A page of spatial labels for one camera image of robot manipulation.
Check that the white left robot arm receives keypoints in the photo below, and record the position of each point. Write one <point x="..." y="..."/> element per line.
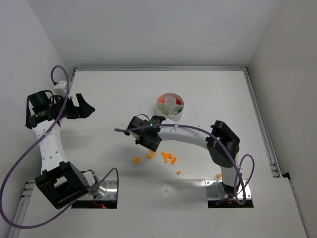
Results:
<point x="60" y="181"/>

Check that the metal base plate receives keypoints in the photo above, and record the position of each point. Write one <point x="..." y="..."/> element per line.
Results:
<point x="215" y="191"/>
<point x="107" y="190"/>

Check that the yellow curved elbow lego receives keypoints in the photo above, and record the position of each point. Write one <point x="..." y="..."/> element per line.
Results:
<point x="151" y="154"/>

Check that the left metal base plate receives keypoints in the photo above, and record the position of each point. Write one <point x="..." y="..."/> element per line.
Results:
<point x="107" y="190"/>

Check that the green legos in container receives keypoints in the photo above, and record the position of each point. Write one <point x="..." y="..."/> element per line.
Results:
<point x="177" y="112"/>

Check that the aluminium frame rail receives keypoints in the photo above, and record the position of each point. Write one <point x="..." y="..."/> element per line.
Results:
<point x="268" y="143"/>

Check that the yellow long lego brick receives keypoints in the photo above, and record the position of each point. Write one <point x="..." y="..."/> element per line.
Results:
<point x="174" y="159"/>

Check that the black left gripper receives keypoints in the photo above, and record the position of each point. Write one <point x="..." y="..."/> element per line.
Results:
<point x="75" y="109"/>

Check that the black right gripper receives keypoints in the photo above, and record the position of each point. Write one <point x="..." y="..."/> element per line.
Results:
<point x="144" y="140"/>

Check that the white divided round container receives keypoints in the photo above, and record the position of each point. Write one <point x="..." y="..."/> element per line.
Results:
<point x="172" y="102"/>

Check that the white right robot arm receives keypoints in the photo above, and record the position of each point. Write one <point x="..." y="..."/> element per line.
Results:
<point x="221" y="142"/>

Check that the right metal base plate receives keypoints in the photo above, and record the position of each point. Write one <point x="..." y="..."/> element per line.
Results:
<point x="215" y="191"/>

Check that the yellow curved lego piece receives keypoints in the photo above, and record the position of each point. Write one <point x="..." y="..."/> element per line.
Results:
<point x="136" y="159"/>

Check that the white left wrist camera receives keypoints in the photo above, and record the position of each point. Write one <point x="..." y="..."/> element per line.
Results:
<point x="60" y="88"/>

